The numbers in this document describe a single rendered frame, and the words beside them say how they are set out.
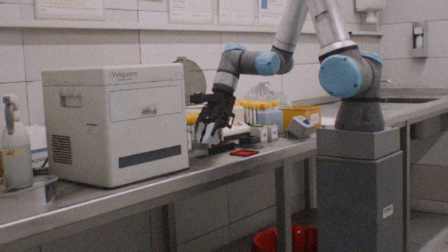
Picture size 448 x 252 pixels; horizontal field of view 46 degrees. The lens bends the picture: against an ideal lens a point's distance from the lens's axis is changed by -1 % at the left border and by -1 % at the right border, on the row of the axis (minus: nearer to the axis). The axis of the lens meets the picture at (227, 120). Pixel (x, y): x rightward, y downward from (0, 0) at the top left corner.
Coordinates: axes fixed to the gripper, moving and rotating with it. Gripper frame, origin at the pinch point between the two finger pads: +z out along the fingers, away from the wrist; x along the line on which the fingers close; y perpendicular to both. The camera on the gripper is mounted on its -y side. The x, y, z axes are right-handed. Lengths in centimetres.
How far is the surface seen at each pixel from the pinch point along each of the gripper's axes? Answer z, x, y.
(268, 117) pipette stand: -26.3, 7.6, 38.8
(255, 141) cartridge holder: -11.6, 0.3, 25.6
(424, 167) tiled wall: -83, 25, 262
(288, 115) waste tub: -33, 8, 51
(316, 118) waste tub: -35, 0, 60
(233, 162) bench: 1.7, -8.3, 6.9
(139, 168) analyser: 15.0, -4.5, -23.9
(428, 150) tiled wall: -95, 22, 256
